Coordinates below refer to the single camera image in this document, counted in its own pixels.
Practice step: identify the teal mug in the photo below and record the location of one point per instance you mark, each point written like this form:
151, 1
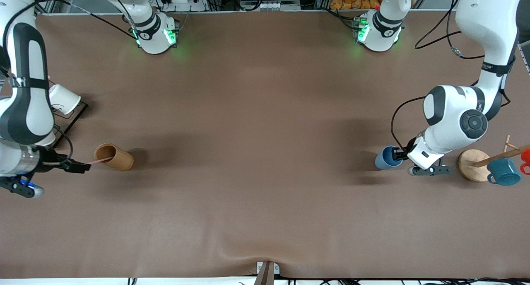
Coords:
504, 172

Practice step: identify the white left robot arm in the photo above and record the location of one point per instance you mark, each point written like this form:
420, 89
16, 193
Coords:
484, 24

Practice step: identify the wooden mug tree stand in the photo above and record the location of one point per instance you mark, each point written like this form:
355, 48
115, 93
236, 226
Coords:
472, 165

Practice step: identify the metal camera bracket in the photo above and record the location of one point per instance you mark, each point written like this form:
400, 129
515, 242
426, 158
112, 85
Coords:
267, 273

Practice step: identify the wooden cylinder chopstick holder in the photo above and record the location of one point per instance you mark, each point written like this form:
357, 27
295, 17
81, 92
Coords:
118, 158

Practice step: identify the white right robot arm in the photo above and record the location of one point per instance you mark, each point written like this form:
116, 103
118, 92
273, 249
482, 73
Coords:
25, 102

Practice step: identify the red mug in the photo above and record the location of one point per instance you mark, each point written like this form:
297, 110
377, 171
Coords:
526, 158

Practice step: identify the white cup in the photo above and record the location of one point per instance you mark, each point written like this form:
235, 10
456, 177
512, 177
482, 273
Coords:
64, 99

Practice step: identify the light blue cup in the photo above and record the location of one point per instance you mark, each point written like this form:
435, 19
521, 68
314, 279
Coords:
385, 160

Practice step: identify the pink chopstick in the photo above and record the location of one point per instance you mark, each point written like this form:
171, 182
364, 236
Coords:
101, 160

